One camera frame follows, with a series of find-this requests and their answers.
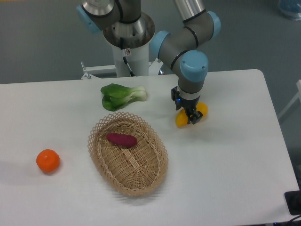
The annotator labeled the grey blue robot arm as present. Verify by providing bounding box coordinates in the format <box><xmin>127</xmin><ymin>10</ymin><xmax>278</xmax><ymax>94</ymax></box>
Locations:
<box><xmin>76</xmin><ymin>0</ymin><xmax>221</xmax><ymax>124</ymax></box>

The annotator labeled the orange tangerine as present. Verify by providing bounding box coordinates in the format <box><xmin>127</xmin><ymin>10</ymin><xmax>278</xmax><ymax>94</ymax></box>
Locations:
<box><xmin>36</xmin><ymin>149</ymin><xmax>60</xmax><ymax>174</ymax></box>

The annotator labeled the green bok choy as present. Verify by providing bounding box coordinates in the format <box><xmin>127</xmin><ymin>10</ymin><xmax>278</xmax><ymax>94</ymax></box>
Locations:
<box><xmin>100</xmin><ymin>83</ymin><xmax>147</xmax><ymax>112</ymax></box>

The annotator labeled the yellow mango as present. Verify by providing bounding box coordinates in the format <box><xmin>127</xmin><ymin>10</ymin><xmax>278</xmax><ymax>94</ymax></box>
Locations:
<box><xmin>175</xmin><ymin>102</ymin><xmax>208</xmax><ymax>128</ymax></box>

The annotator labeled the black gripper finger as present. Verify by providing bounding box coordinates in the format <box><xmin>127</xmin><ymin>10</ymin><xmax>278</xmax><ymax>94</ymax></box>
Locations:
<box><xmin>171</xmin><ymin>86</ymin><xmax>180</xmax><ymax>110</ymax></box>
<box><xmin>187</xmin><ymin>108</ymin><xmax>203</xmax><ymax>125</ymax></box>

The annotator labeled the purple sweet potato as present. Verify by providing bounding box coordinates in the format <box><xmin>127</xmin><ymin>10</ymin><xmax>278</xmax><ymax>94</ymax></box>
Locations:
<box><xmin>106</xmin><ymin>133</ymin><xmax>138</xmax><ymax>148</ymax></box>

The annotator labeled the white frame at right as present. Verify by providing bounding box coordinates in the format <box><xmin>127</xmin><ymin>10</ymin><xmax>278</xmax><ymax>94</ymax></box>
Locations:
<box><xmin>277</xmin><ymin>80</ymin><xmax>301</xmax><ymax>124</ymax></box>

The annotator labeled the woven wicker basket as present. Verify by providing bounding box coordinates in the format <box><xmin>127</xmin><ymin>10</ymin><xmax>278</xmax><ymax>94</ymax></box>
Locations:
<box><xmin>87</xmin><ymin>112</ymin><xmax>168</xmax><ymax>196</ymax></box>

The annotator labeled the black device at edge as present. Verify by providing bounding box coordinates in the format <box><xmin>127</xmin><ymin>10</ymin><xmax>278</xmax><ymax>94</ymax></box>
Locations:
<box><xmin>284</xmin><ymin>190</ymin><xmax>301</xmax><ymax>216</ymax></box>

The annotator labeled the blue object top right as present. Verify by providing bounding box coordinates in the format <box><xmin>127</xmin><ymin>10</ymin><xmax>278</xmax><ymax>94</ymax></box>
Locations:
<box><xmin>278</xmin><ymin>0</ymin><xmax>301</xmax><ymax>21</ymax></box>

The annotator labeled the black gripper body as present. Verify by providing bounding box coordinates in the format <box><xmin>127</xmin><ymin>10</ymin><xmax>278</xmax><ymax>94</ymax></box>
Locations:
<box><xmin>175</xmin><ymin>90</ymin><xmax>200</xmax><ymax>115</ymax></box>

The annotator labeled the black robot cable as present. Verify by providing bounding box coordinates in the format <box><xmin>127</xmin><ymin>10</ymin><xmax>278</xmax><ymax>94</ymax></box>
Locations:
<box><xmin>119</xmin><ymin>37</ymin><xmax>136</xmax><ymax>77</ymax></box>

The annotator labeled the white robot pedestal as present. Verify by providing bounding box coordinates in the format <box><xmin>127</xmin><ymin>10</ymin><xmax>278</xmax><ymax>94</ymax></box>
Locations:
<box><xmin>80</xmin><ymin>13</ymin><xmax>170</xmax><ymax>80</ymax></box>

